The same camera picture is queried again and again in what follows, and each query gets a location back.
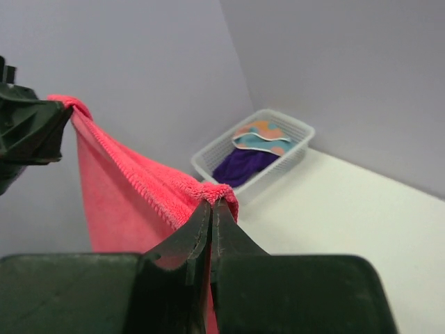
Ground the blue orange patterned towel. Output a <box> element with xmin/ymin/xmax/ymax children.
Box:
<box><xmin>232</xmin><ymin>120</ymin><xmax>295</xmax><ymax>157</ymax></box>

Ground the purple towel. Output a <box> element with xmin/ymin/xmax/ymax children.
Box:
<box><xmin>212</xmin><ymin>148</ymin><xmax>279</xmax><ymax>188</ymax></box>

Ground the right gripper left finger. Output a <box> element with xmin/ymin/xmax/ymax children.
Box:
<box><xmin>1</xmin><ymin>202</ymin><xmax>211</xmax><ymax>333</ymax></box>

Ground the white basket at left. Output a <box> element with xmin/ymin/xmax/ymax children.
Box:
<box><xmin>191</xmin><ymin>109</ymin><xmax>316</xmax><ymax>205</ymax></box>

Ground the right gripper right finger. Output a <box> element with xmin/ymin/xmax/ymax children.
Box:
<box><xmin>211</xmin><ymin>200</ymin><xmax>396</xmax><ymax>333</ymax></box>

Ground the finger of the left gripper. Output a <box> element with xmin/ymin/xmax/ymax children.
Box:
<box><xmin>1</xmin><ymin>57</ymin><xmax>73</xmax><ymax>194</ymax></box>

